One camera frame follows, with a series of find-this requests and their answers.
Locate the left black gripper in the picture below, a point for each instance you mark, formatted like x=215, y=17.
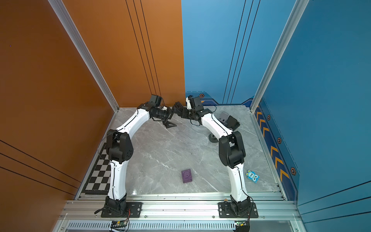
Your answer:
x=169, y=115

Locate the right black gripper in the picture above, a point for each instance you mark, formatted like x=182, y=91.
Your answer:
x=184, y=113

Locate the dark grey round phone stand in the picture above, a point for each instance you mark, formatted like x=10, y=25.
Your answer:
x=212, y=138

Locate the black phone stand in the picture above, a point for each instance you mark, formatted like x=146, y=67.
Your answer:
x=180, y=110
x=232, y=123

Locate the purple-grey phone stand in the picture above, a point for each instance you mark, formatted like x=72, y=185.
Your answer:
x=223, y=117

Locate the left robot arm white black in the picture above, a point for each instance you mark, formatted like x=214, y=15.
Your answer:
x=120, y=150

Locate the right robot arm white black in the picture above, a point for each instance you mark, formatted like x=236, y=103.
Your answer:
x=231, y=151

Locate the purple square box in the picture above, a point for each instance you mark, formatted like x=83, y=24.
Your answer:
x=186, y=176

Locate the blue cartoon sticker card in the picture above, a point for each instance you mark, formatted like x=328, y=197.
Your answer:
x=252, y=176

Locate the black white checkerboard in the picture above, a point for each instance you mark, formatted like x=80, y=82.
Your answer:
x=98, y=182

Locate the green circuit board left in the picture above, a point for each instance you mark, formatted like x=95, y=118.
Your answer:
x=119, y=226

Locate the circuit board right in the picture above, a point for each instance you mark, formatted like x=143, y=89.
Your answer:
x=242, y=226

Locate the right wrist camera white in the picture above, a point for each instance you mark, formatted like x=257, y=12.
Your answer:
x=188, y=102

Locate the aluminium front rail frame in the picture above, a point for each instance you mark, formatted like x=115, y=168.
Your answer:
x=187, y=212

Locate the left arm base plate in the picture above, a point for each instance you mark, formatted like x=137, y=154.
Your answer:
x=123, y=210

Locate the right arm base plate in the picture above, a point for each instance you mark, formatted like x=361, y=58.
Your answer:
x=230, y=210

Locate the right aluminium corner post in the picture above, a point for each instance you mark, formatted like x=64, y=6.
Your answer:
x=286, y=35

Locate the aluminium corner post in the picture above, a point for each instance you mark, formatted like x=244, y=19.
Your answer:
x=79, y=43
x=286, y=35

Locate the left aluminium corner post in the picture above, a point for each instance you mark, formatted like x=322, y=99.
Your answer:
x=79, y=43

